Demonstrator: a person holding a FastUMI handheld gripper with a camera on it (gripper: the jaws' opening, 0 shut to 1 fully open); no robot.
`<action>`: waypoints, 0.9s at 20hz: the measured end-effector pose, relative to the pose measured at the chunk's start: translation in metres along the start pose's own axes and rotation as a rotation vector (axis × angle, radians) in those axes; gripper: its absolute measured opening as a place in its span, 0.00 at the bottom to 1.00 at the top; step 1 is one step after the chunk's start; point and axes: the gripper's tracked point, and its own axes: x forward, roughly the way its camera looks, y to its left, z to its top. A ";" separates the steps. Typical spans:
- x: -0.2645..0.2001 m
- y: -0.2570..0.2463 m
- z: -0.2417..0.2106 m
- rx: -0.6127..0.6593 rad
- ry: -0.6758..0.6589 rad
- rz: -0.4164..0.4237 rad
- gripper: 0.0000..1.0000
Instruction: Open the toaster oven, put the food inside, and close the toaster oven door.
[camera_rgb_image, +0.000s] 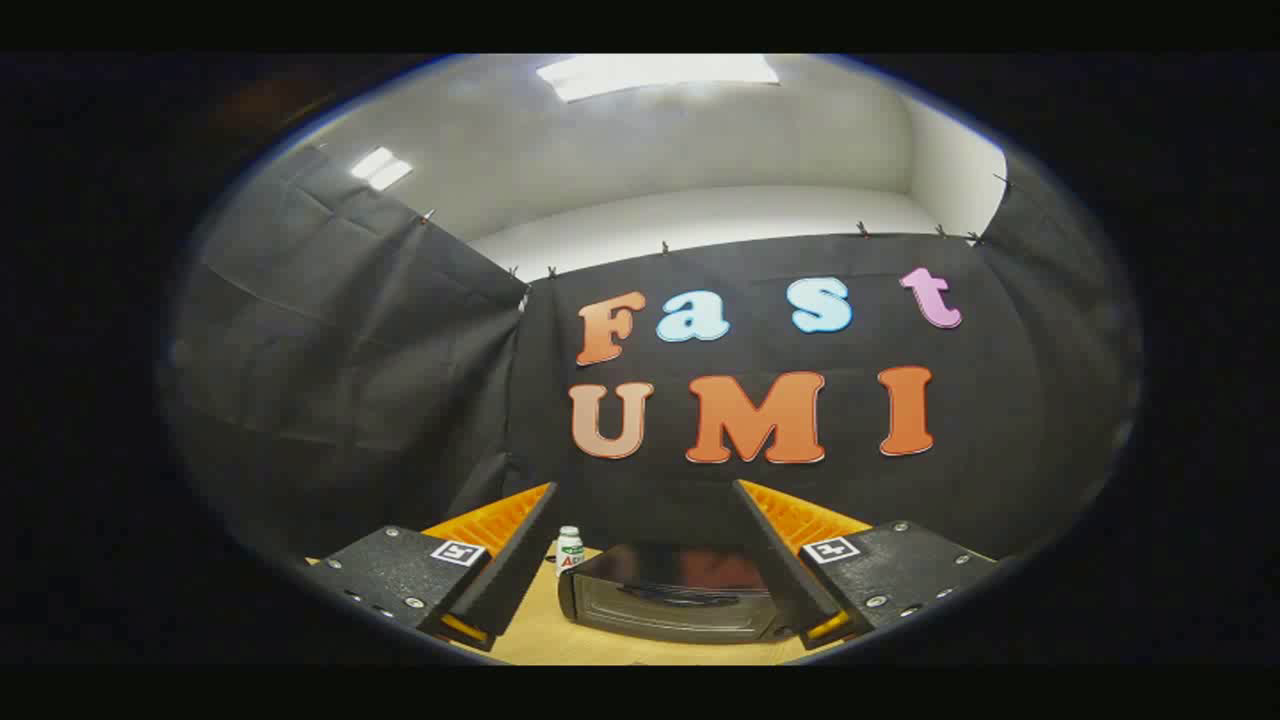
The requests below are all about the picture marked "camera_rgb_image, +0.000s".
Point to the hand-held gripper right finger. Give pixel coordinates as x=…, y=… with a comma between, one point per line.
x=775, y=560

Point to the small ceiling light panel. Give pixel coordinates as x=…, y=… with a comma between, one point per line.
x=381, y=168

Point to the white bottle green label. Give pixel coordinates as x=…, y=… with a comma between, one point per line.
x=569, y=552

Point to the black toaster oven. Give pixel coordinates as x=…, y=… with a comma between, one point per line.
x=670, y=600

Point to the large ceiling light panel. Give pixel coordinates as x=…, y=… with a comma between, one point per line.
x=655, y=74

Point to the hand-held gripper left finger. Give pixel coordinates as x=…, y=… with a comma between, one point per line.
x=520, y=560

